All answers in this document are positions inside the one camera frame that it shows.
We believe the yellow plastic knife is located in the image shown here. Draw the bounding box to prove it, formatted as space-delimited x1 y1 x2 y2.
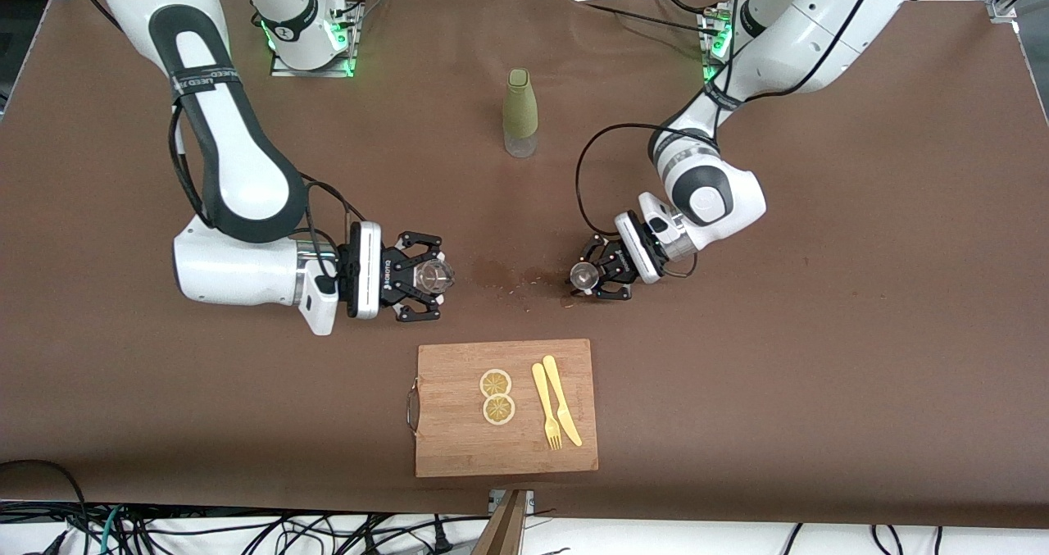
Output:
542 355 584 448

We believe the green sleeved glass bottle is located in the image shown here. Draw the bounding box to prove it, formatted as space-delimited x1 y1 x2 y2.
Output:
502 68 539 159

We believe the small clear glass cup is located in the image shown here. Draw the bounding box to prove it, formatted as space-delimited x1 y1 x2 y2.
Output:
414 259 456 297

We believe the wooden cutting board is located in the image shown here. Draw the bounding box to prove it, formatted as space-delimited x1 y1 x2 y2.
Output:
405 339 599 479

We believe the yellow plastic fork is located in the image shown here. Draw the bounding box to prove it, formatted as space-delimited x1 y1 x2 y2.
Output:
531 362 564 451

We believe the black looped floor cable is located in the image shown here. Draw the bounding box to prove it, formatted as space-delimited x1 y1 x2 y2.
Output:
0 459 91 555

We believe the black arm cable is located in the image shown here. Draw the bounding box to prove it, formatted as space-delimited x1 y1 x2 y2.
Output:
574 0 891 249
167 100 366 282

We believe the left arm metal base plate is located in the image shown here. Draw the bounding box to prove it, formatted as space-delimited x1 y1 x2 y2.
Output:
697 10 738 89

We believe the brown table cover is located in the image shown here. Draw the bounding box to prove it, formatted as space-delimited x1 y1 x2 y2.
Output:
0 0 1049 531

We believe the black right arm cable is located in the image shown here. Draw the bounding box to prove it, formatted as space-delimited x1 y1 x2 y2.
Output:
167 100 366 282

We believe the wooden post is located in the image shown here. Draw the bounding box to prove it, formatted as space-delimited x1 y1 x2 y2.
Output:
472 489 530 555

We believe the teal floor cable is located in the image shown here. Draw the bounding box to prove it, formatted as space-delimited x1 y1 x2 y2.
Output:
97 506 125 555

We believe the black base power cable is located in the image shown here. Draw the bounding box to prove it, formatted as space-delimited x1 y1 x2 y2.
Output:
565 0 724 38

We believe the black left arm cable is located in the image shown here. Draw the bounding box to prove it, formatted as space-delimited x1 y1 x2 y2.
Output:
574 0 891 249

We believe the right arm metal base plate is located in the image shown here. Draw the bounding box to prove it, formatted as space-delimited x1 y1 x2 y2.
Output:
269 2 359 79

